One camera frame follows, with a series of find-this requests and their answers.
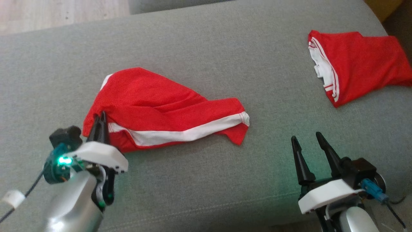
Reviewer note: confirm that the red shorts with white stripes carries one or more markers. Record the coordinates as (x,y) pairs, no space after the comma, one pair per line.
(154,103)

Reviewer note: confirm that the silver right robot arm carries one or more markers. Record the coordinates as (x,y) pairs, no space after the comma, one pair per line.
(357,220)

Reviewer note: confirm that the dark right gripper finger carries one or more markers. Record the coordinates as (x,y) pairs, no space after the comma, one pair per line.
(330,158)
(302,164)

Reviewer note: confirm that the red jersey with number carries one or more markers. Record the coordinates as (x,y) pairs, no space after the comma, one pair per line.
(363,64)

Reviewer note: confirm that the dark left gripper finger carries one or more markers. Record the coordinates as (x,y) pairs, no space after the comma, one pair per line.
(93,130)
(104,129)

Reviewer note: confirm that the blue right camera plug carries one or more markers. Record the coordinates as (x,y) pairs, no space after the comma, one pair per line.
(373,190)

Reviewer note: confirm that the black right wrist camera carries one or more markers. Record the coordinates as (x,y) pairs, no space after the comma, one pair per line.
(360,172)

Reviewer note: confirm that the large grey sofa seat cushion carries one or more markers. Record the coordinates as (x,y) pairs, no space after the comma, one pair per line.
(225,177)

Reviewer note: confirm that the small grey sofa seat cushion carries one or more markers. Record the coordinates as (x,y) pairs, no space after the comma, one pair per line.
(167,4)

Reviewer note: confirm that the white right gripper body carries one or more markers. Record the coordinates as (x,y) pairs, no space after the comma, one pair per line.
(328,196)

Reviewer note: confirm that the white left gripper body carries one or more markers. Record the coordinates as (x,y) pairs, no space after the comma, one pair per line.
(103,156)

